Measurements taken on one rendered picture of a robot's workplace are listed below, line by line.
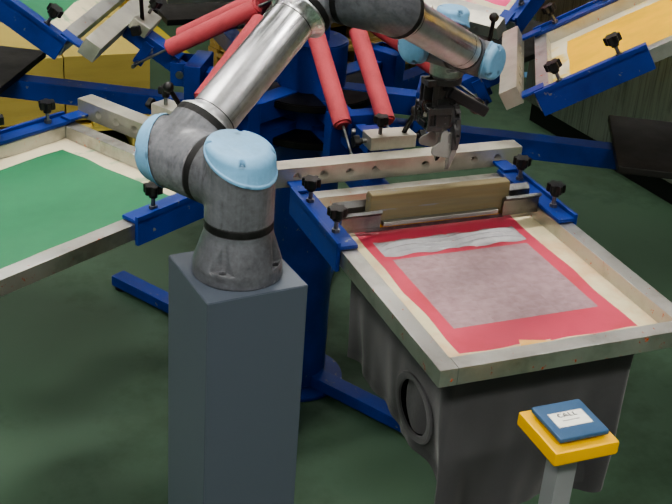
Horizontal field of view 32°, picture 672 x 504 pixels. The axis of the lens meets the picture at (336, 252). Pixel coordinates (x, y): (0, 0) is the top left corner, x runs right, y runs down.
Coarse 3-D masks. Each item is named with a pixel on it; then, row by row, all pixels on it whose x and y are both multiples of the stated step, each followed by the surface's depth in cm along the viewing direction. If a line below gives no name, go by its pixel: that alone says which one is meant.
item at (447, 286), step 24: (360, 240) 263; (384, 240) 264; (384, 264) 253; (408, 264) 254; (432, 264) 255; (456, 264) 256; (408, 288) 244; (432, 288) 245; (456, 288) 246; (480, 288) 247; (432, 312) 236; (456, 312) 237; (480, 312) 237; (504, 312) 238; (456, 336) 228; (480, 336) 229; (504, 336) 230; (528, 336) 230
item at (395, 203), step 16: (368, 192) 261; (384, 192) 262; (400, 192) 262; (416, 192) 264; (432, 192) 265; (448, 192) 267; (464, 192) 269; (480, 192) 270; (496, 192) 272; (368, 208) 262; (384, 208) 262; (400, 208) 264; (416, 208) 266; (432, 208) 267; (448, 208) 269; (464, 208) 271; (480, 208) 273
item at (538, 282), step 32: (448, 224) 273; (480, 224) 275; (512, 224) 276; (480, 256) 260; (512, 256) 261; (544, 256) 262; (512, 288) 248; (544, 288) 248; (576, 288) 249; (544, 320) 236; (576, 320) 237; (608, 320) 238
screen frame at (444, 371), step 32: (320, 192) 276; (352, 192) 277; (544, 224) 275; (352, 256) 248; (608, 256) 256; (384, 288) 237; (640, 288) 244; (384, 320) 232; (416, 320) 226; (416, 352) 219; (480, 352) 217; (512, 352) 218; (544, 352) 219; (576, 352) 221; (608, 352) 225; (640, 352) 228; (448, 384) 213
